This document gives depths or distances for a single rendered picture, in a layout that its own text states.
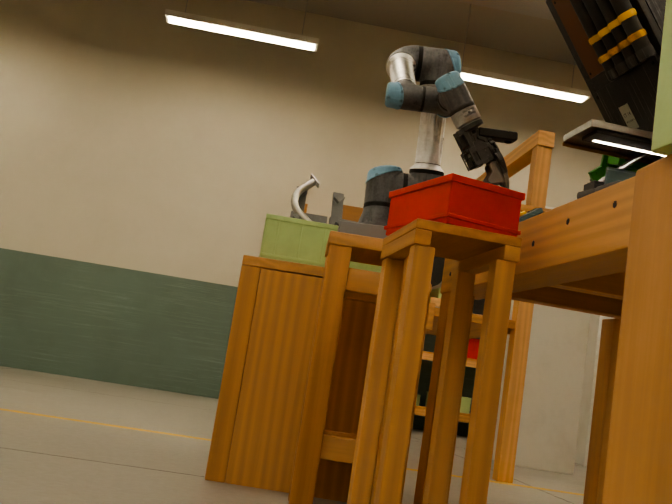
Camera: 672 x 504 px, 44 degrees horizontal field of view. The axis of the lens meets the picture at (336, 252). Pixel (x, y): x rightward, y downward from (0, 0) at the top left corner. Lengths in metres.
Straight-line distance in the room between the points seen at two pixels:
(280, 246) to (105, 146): 6.85
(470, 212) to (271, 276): 1.14
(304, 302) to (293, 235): 0.26
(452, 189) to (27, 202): 8.10
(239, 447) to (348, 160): 7.02
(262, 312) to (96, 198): 6.81
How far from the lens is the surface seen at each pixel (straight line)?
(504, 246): 2.00
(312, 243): 3.04
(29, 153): 9.90
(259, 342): 2.94
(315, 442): 2.53
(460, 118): 2.34
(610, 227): 1.83
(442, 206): 1.98
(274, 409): 2.94
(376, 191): 2.70
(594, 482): 3.05
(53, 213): 9.70
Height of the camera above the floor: 0.40
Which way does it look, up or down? 9 degrees up
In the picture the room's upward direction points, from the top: 9 degrees clockwise
